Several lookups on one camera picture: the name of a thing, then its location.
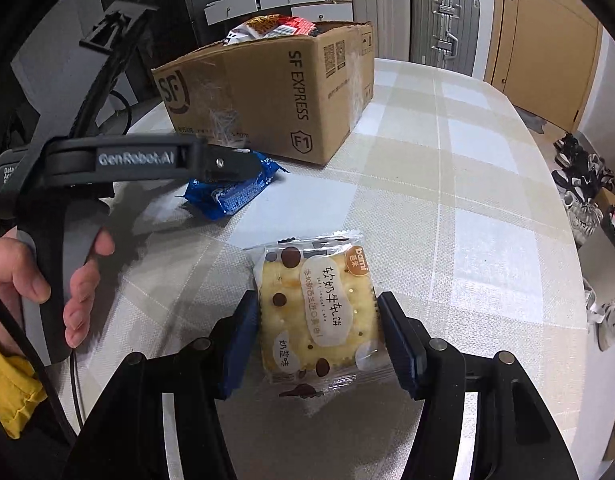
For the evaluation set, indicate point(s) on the wooden door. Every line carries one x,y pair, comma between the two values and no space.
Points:
543,57

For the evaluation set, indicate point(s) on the person's left hand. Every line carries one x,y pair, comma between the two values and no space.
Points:
20,279

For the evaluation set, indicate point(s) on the silver aluminium suitcase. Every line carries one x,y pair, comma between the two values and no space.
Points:
444,34

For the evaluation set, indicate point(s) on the shoestring potato snack bag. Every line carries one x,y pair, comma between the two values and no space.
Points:
269,27

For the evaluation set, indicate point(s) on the yellow shirt sleeve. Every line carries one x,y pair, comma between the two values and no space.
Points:
21,392

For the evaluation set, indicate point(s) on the beige hard suitcase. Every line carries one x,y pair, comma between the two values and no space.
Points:
391,20

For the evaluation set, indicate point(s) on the nougat cracker packet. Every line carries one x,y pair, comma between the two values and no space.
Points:
320,326

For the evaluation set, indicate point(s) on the blue snack packet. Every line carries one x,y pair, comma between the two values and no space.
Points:
216,201

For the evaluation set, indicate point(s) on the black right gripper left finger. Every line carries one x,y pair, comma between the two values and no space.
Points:
157,418

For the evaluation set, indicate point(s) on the brown cardboard box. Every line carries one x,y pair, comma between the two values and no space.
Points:
296,97

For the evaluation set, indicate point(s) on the white drawer desk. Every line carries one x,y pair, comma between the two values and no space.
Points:
282,2

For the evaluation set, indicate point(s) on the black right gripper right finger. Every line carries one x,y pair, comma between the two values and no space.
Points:
515,435

